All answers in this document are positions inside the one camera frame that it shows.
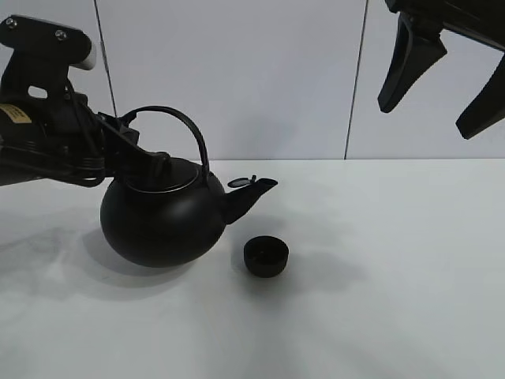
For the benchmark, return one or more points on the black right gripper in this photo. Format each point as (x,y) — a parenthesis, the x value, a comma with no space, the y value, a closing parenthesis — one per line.
(418,46)

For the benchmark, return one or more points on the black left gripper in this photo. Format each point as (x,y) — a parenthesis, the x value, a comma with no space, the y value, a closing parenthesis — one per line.
(110,150)

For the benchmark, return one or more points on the black round teapot kettle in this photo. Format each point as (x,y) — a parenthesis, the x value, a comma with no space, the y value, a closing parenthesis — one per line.
(172,225)

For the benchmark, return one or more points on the small black teacup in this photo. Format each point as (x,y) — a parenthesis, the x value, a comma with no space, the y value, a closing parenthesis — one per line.
(265,256)

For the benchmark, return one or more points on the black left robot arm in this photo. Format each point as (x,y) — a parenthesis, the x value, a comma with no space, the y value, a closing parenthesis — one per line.
(64,140)

